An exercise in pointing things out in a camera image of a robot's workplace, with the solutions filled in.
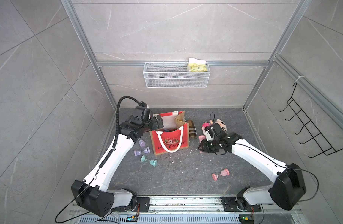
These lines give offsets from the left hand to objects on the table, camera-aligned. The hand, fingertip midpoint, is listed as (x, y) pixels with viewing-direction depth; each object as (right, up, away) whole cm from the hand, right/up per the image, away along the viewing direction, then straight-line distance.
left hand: (157, 120), depth 76 cm
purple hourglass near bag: (-13, -16, +19) cm, 28 cm away
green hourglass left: (-3, -27, +10) cm, 29 cm away
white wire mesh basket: (+11, +33, +25) cm, 43 cm away
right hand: (+27, -17, +6) cm, 32 cm away
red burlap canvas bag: (+10, -9, +5) cm, 15 cm away
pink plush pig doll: (+45, -3, +24) cm, 51 cm away
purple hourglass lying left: (-9, -21, +16) cm, 28 cm away
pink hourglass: (+26, -11, +6) cm, 29 cm away
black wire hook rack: (+76, -1, -8) cm, 76 cm away
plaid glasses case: (+23, -8, +26) cm, 36 cm away
